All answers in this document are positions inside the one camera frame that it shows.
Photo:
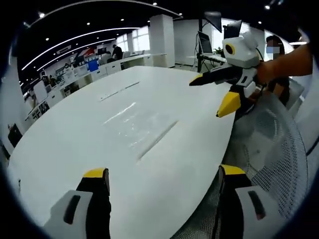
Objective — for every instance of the blue board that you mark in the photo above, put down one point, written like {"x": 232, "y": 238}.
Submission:
{"x": 92, "y": 66}

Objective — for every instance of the green potted plant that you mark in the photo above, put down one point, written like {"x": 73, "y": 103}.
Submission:
{"x": 219, "y": 51}

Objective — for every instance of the white square column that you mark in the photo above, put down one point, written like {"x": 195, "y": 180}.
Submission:
{"x": 162, "y": 41}

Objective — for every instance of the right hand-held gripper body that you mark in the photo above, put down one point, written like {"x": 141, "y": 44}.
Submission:
{"x": 240, "y": 52}

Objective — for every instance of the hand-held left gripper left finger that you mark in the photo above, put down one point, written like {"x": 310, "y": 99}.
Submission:
{"x": 77, "y": 216}

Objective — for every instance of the open laptop on stand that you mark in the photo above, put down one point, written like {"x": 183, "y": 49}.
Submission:
{"x": 205, "y": 43}

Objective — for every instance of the small black monitor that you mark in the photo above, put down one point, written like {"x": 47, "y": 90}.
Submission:
{"x": 233, "y": 28}

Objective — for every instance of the row of white desks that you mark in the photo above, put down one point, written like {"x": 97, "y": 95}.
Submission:
{"x": 94, "y": 72}

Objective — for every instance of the clear resealable plastic bag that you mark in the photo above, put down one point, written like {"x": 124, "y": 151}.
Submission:
{"x": 142, "y": 127}

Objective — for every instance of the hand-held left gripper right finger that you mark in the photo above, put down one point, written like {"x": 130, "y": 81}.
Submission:
{"x": 236, "y": 214}

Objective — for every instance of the large black tilted monitor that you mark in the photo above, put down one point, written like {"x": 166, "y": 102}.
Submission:
{"x": 213, "y": 20}

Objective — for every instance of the person's right hand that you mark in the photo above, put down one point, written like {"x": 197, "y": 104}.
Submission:
{"x": 270, "y": 71}

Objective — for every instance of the white mesh office chair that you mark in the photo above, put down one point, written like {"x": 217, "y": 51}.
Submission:
{"x": 269, "y": 149}

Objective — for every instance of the black monitor stand pole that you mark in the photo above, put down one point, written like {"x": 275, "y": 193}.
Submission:
{"x": 200, "y": 59}

